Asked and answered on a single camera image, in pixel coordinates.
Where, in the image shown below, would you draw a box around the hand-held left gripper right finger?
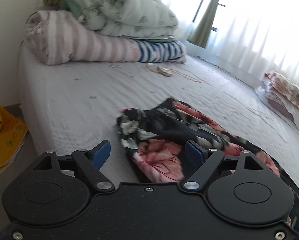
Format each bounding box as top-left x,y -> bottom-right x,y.
180,141 -> 265,192

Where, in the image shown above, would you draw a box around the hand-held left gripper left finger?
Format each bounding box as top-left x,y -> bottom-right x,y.
31,140 -> 115,192

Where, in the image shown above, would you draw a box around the black floral pants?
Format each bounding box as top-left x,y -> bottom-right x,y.
116,98 -> 299,233

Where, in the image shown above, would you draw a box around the bed with grey sheet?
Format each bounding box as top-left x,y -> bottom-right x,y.
16,41 -> 299,180

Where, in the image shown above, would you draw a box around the mauve floral-edged pillow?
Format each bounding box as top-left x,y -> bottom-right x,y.
267,97 -> 294,121

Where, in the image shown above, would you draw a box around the yellow cloth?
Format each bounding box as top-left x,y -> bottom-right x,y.
0,105 -> 29,175

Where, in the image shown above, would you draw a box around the blue striped blanket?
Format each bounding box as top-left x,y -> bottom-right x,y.
136,40 -> 187,64

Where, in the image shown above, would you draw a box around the pink striped blanket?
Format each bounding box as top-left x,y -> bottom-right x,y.
24,10 -> 142,66

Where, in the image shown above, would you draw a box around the floral pillow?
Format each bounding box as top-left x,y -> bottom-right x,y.
263,71 -> 299,117

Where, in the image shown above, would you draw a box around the green curtain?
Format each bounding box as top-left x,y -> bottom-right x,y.
188,0 -> 226,48

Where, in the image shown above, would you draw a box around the white sheer curtain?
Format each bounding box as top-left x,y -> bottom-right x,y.
149,0 -> 299,90

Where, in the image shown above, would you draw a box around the pale green folded quilt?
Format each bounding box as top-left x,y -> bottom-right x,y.
58,0 -> 179,42

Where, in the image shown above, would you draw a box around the beige string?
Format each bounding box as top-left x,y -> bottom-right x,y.
146,63 -> 202,83

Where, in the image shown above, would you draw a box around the dark window frame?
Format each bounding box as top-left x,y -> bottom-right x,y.
193,0 -> 226,32

